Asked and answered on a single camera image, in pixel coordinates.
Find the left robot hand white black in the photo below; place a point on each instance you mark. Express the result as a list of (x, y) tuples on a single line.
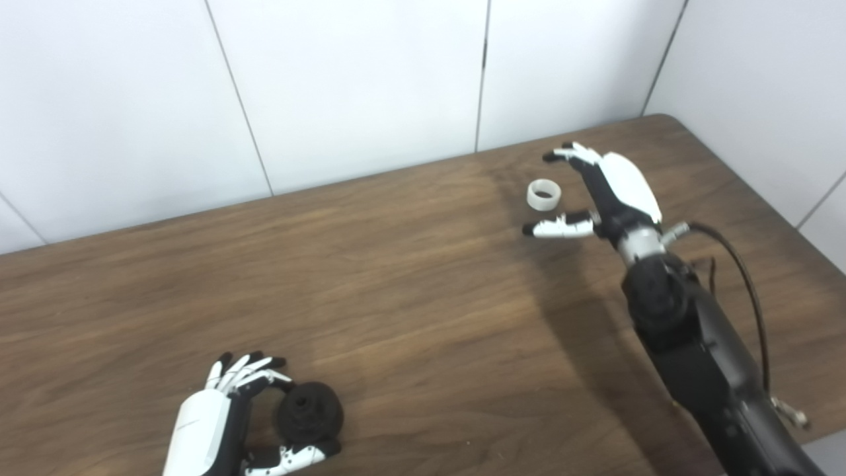
[(205, 430)]

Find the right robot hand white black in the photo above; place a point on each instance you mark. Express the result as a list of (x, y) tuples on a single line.
[(621, 192)]

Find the round black part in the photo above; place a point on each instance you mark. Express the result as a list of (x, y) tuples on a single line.
[(309, 413)]

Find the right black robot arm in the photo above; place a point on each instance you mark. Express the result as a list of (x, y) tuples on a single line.
[(700, 337)]

